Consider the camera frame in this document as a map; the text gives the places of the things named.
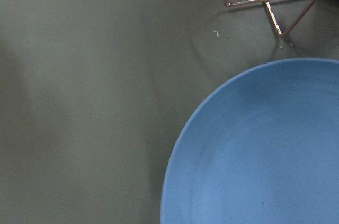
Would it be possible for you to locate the blue plate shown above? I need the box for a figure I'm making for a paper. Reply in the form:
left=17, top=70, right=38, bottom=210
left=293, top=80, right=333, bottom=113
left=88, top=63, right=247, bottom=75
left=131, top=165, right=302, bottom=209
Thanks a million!
left=160, top=58, right=338, bottom=223

